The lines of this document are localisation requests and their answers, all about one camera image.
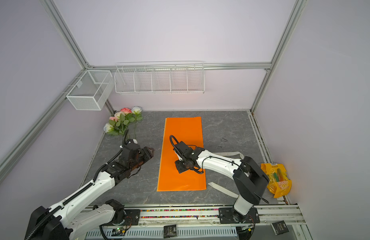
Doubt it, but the orange wrapping paper sheet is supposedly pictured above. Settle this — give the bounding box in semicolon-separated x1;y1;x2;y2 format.
156;116;207;192

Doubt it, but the pale white fake rose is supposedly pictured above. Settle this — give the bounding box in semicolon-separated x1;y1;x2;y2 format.
103;123;120;136

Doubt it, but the light pink fake rose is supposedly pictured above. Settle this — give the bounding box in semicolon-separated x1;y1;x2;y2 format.
108;117;121;133

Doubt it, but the cream fake rose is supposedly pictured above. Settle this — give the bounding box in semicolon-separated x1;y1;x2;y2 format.
114;112;127;133

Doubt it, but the red pink fake rose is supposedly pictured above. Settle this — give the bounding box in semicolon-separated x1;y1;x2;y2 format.
119;108;135;132

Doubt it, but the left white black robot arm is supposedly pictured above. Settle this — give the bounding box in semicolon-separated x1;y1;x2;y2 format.
25;140;154;240

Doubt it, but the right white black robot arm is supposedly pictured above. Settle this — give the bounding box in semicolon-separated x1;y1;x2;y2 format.
172;142;270;217

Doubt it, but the white ribbon strip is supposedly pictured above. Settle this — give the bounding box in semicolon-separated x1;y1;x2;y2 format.
208;152;244;199

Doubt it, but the black square card middle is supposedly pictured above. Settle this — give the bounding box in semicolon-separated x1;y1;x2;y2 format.
163;225;178;239

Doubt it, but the black square card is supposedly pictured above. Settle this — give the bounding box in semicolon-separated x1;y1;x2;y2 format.
163;225;178;239
271;221;290;236

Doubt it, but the yellow snack bag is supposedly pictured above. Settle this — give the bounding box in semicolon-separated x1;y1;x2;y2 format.
261;164;292;199

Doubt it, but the black square card right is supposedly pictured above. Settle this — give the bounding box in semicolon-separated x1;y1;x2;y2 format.
271;221;290;236

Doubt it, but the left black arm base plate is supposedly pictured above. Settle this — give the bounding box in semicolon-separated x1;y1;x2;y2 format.
103;209;141;226

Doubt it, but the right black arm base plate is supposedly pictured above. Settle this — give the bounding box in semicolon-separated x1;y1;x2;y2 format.
218;207;260;224

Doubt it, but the long white wire rack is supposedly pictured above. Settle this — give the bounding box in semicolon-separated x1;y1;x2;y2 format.
114;61;205;94

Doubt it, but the white slotted cable duct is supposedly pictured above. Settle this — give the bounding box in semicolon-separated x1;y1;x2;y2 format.
102;226;238;240

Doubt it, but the small white wire basket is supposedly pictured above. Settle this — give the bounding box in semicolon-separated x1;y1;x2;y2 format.
66;70;115;111

